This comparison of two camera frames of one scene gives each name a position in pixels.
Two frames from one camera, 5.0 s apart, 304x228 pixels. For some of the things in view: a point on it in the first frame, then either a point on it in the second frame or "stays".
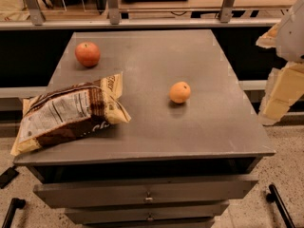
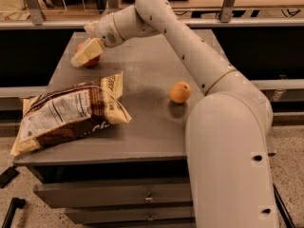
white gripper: x=293 y=37 → x=104 y=29
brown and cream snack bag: x=66 y=112 stays
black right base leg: x=274 y=197 stays
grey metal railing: x=38 y=21 stays
